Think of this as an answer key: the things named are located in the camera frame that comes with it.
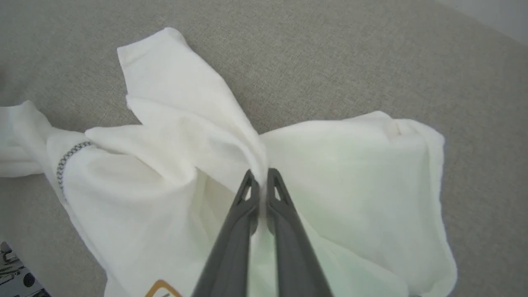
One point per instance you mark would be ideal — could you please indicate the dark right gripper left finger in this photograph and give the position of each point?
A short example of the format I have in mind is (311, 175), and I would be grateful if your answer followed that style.
(231, 247)

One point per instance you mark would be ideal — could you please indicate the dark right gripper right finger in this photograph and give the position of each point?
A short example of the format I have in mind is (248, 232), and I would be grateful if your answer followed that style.
(295, 251)

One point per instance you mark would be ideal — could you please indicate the white garment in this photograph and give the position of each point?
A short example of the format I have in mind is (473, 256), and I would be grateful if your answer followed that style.
(350, 185)

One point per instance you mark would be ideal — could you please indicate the grey fabric sofa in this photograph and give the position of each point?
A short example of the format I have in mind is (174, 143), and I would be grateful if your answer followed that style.
(330, 62)

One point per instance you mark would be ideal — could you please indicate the grey robot body panel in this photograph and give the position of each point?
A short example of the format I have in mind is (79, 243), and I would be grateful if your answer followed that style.
(18, 276)

